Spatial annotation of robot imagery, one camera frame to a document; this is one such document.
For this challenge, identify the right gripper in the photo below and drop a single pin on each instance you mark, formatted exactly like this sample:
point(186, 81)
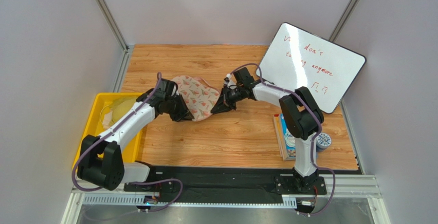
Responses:
point(226, 98)

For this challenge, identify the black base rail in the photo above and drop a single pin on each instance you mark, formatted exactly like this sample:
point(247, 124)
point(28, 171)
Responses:
point(227, 185)

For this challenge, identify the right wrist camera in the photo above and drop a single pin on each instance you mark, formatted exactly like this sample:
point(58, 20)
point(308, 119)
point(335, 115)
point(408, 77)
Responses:
point(228, 82)

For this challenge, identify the blue illustrated book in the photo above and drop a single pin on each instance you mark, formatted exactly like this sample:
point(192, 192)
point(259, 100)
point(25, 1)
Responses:
point(286, 141)

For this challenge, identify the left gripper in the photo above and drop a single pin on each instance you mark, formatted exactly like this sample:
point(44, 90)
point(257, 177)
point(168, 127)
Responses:
point(184, 113)

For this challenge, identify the yellow bra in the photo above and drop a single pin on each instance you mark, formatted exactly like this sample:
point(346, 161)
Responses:
point(119, 108)

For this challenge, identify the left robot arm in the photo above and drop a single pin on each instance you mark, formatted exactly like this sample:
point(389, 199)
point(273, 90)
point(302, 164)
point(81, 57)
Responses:
point(101, 162)

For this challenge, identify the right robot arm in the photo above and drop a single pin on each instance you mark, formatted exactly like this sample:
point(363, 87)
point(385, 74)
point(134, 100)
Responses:
point(302, 115)

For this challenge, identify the floral mesh laundry bag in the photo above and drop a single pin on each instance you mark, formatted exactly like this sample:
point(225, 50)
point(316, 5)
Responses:
point(199, 96)

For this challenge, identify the whiteboard with red writing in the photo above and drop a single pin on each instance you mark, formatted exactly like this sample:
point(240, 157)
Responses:
point(297, 58)

